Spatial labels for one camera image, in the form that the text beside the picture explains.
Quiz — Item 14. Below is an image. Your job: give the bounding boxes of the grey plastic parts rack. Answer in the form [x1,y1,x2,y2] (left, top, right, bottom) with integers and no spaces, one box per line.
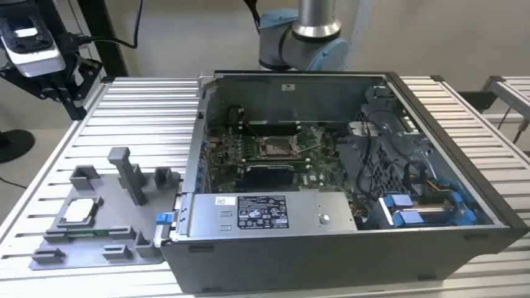
[27,147,183,271]

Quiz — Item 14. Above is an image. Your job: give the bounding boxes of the black round stand base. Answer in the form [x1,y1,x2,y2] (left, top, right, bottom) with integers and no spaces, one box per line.
[0,129,36,164]

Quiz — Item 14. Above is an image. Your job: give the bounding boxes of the blue disk carrier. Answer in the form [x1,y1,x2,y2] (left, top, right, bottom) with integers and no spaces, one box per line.
[383,193,414,208]
[391,210,426,228]

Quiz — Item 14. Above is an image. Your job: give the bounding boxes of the green motherboard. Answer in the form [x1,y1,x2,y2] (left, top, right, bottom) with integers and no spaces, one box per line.
[204,123,357,195]

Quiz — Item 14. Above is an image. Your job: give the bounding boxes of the CPU socket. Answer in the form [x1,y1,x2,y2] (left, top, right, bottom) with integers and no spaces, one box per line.
[255,135,300,160]

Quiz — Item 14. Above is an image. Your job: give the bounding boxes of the black drive wire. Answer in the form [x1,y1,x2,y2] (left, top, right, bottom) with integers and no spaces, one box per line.
[350,116,401,199]

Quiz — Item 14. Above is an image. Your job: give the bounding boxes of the open black PC case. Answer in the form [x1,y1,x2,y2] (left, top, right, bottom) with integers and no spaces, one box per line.
[159,70,530,294]

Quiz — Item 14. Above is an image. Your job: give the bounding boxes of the black arm base cables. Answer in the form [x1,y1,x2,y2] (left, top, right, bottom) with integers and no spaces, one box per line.
[243,0,263,27]

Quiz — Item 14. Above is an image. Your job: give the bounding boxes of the green RAM stick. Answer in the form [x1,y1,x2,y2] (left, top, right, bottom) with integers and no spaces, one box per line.
[64,228,130,237]

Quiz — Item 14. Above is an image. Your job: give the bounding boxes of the silver power supply with label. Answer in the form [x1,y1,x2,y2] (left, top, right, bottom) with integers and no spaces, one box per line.
[188,191,359,236]

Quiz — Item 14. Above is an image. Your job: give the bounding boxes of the metal socket cover frame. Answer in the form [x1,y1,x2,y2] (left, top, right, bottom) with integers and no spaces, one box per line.
[291,128,327,153]

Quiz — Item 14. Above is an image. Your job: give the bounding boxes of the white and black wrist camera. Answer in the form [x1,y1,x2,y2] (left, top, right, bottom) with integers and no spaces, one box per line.
[0,15,68,78]

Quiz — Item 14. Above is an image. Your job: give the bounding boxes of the black frame post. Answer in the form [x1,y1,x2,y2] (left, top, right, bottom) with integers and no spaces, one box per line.
[78,0,130,79]

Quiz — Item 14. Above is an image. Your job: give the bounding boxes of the neighbouring metal slat table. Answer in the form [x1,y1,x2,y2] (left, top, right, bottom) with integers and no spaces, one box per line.
[479,75,530,147]

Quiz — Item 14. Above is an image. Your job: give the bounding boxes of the perforated metal drive cage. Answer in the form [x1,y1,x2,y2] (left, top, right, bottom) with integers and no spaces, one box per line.
[337,104,498,231]

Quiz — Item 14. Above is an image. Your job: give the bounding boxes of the thin metal locking lever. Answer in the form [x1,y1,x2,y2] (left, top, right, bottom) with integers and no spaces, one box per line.
[243,122,263,138]

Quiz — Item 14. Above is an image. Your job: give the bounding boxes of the silver CPU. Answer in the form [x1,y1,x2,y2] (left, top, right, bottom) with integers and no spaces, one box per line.
[64,199,99,223]

